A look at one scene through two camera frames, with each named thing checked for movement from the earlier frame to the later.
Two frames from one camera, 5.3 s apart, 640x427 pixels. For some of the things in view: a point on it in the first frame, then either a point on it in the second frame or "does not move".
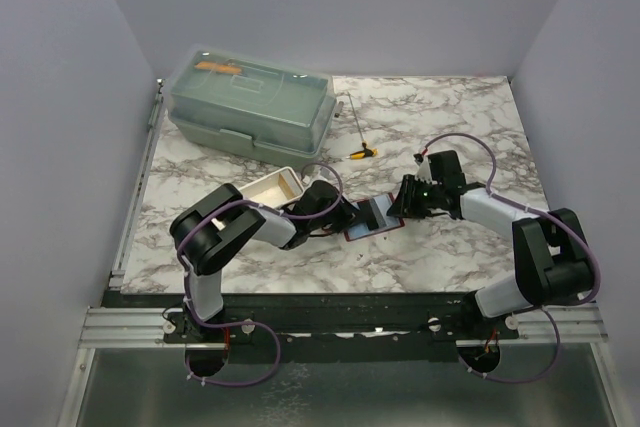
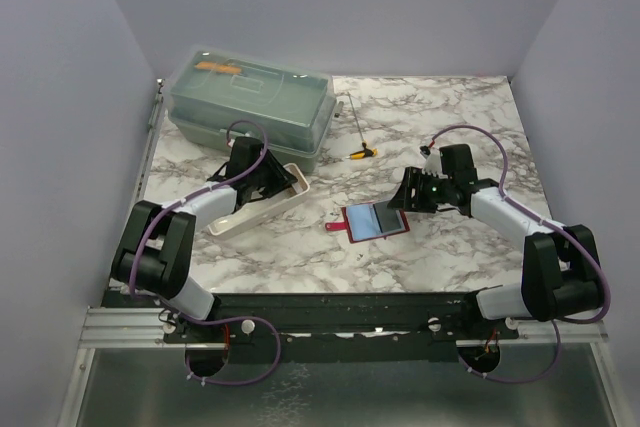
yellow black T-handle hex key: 366,151 does not move
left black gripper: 347,216 → 280,177
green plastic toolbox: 251,106 does not move
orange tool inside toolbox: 219,68 does not move
